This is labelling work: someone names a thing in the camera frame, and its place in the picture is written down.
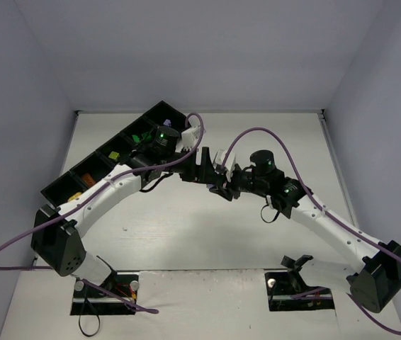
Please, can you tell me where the brown lego plate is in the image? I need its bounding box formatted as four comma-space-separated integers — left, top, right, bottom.
81, 174, 96, 188

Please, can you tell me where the yellow lego plate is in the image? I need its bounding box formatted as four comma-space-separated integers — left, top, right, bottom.
67, 192, 82, 202

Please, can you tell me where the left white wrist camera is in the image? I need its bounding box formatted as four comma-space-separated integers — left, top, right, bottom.
181, 125, 202, 150

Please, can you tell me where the black cable loop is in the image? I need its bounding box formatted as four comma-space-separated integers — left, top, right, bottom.
78, 297, 101, 336

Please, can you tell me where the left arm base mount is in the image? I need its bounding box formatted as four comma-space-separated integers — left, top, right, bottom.
71, 268, 141, 316

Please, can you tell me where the black five-compartment sorting tray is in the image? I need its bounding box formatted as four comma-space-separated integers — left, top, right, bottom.
41, 101, 191, 207

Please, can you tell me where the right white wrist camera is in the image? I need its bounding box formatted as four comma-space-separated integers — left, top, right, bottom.
213, 149, 237, 182

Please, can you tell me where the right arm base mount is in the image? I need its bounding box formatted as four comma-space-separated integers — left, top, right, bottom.
264, 255, 335, 312

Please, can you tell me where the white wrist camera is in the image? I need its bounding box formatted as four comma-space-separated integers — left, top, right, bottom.
181, 125, 202, 150
213, 149, 237, 182

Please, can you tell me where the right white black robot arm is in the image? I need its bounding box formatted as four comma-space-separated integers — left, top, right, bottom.
213, 150, 401, 313

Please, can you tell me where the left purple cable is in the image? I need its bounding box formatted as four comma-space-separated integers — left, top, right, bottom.
0, 112, 205, 315

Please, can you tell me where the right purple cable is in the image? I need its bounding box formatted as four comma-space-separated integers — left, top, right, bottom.
221, 127, 401, 336

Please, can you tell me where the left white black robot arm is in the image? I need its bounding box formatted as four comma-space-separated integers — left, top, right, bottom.
30, 125, 205, 287

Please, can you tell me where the lime lego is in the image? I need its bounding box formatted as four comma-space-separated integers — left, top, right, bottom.
108, 152, 120, 160

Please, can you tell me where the purple cable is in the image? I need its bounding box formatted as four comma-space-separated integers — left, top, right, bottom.
221, 127, 401, 336
0, 112, 205, 315

